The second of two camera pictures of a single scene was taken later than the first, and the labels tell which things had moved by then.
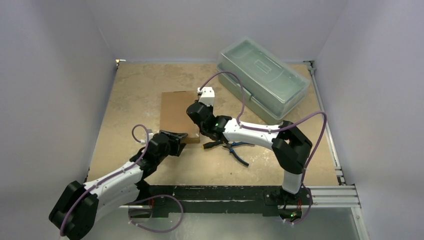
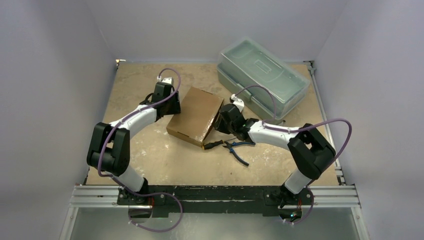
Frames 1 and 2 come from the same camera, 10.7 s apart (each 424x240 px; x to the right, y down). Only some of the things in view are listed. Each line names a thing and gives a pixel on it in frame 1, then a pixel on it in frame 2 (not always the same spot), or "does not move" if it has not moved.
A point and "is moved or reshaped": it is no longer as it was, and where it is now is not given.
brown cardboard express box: x=173 y=116 is moved or reshaped
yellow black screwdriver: x=210 y=144 does not move
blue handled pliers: x=230 y=146 does not move
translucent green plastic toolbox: x=274 y=87 does not move
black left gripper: x=174 y=139 -> x=175 y=109
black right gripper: x=209 y=135 -> x=220 y=120
